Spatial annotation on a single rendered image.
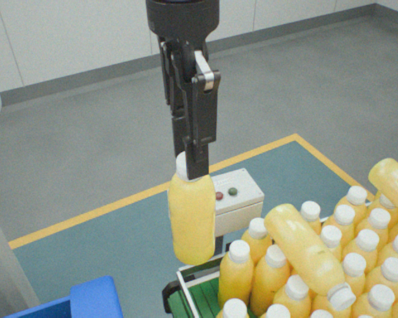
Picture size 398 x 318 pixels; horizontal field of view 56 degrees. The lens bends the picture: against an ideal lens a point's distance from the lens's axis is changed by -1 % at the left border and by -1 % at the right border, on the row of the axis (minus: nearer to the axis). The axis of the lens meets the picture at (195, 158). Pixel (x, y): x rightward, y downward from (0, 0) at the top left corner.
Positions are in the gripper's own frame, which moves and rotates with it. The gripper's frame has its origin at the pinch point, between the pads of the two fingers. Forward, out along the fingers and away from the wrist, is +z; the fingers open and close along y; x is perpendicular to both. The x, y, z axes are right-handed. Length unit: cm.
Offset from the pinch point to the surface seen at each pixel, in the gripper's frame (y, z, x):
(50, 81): -274, 123, -21
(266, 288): 4.6, 37.7, 12.8
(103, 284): 3.2, 18.5, -16.2
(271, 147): -139, 142, 113
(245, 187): -16.3, 30.7, 18.9
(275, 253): 2.5, 30.0, 15.2
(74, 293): 2.9, 18.5, -20.5
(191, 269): -9.0, 43.3, 1.8
